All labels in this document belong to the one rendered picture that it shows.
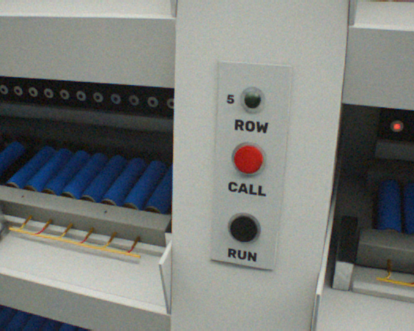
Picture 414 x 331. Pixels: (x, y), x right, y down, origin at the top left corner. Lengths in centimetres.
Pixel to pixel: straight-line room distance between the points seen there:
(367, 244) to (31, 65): 27
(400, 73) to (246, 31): 8
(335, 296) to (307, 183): 11
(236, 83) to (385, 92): 8
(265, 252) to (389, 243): 11
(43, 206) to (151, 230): 10
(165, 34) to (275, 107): 8
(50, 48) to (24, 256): 17
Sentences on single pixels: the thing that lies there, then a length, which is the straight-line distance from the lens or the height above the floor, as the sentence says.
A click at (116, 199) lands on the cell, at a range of 41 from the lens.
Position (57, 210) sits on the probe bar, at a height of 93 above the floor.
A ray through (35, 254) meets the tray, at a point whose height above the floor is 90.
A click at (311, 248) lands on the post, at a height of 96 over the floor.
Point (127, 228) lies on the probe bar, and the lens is 38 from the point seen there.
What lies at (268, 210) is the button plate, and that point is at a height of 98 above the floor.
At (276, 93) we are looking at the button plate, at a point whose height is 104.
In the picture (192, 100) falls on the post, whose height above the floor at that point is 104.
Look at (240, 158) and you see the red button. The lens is 27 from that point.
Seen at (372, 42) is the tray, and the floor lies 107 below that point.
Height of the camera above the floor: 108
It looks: 17 degrees down
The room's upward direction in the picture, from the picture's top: 2 degrees clockwise
